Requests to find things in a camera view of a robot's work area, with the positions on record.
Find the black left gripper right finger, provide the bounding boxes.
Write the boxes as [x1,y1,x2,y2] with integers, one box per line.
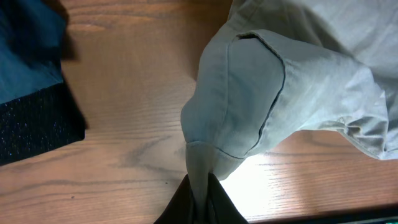
[206,173,248,224]

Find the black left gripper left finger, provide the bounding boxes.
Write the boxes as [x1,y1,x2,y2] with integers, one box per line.
[154,175,195,224]

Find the khaki shorts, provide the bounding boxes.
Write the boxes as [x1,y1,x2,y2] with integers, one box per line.
[181,1,397,213]

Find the folded navy blue shorts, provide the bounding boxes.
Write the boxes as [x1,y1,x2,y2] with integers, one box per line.
[1,0,66,103]

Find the folded black corduroy garment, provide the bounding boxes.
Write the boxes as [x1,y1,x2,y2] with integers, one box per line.
[1,83,86,166]

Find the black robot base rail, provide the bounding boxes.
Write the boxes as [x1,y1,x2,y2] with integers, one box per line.
[255,204,397,224]

